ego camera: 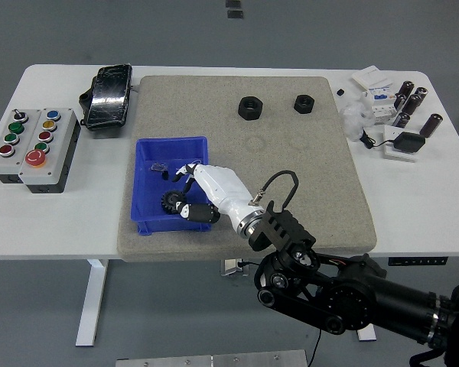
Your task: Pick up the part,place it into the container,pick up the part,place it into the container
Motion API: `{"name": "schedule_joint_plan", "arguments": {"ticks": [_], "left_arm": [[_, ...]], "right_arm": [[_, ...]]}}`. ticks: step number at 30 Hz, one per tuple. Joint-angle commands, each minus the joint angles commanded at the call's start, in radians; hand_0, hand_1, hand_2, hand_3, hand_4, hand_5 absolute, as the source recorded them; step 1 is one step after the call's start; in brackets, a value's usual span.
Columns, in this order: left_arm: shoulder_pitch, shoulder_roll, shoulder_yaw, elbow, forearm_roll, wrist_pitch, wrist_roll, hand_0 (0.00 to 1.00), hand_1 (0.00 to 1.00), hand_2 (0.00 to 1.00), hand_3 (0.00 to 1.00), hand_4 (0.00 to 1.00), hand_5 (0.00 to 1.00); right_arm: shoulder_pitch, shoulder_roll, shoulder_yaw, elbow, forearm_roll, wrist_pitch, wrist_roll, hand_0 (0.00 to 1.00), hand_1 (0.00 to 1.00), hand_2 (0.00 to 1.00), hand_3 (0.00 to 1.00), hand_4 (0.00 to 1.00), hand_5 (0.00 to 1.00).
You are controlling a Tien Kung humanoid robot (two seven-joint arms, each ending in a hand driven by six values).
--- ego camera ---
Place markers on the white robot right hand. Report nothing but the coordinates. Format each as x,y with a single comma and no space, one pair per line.
222,187

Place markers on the large black bevel gear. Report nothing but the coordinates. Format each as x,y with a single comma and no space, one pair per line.
171,200

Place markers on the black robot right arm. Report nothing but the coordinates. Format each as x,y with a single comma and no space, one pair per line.
352,298

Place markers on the blue plastic box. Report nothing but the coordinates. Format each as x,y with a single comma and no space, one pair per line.
147,191

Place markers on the large black hex nut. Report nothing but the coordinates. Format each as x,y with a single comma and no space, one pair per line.
249,109

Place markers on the small black hex nut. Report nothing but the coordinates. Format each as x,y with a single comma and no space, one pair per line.
304,104

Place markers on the grey emergency-stop control box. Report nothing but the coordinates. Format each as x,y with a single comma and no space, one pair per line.
57,153

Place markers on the grey four-button control box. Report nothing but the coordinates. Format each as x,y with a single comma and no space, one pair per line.
7,153

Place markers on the tiny black rubber piece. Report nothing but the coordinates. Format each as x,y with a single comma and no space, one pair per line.
164,176

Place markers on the grey-brown foam mat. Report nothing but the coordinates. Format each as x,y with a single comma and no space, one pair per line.
271,153

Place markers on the small metal scrap piece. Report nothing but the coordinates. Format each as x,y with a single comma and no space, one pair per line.
158,166

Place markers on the grey under-table control unit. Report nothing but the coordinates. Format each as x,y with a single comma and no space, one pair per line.
229,267

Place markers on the black device wrapped in film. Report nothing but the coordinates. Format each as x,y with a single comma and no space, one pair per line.
108,97

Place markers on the crumpled clear plastic bag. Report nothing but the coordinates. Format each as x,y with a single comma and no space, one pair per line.
353,118

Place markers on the white table leg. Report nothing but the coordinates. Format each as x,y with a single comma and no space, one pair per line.
367,335
92,302

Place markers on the white circuit breaker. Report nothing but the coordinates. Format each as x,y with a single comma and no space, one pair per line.
380,105

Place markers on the black power adapter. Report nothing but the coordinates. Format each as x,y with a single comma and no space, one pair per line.
408,142

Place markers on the dark brown cylindrical capacitor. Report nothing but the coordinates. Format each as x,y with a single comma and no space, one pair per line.
407,88
402,120
420,93
431,125
399,101
412,104

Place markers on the black table height keypad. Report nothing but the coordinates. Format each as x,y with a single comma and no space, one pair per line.
417,261

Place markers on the white wall switch plate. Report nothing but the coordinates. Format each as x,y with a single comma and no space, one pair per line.
371,76

